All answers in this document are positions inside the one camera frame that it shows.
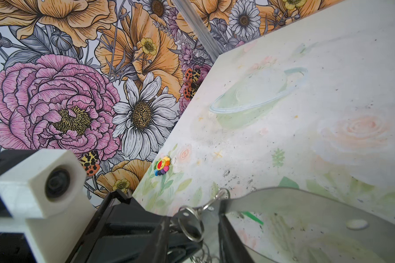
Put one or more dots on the colourful flower toy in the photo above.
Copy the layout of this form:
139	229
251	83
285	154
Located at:
162	166

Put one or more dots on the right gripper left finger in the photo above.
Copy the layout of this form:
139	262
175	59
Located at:
156	249

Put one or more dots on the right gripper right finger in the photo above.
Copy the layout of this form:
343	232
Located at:
231	249

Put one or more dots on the green tag key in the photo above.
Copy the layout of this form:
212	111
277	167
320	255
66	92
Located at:
252	217

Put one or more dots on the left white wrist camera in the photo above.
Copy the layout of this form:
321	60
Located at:
43	208

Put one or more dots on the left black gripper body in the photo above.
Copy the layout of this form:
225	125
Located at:
121	229

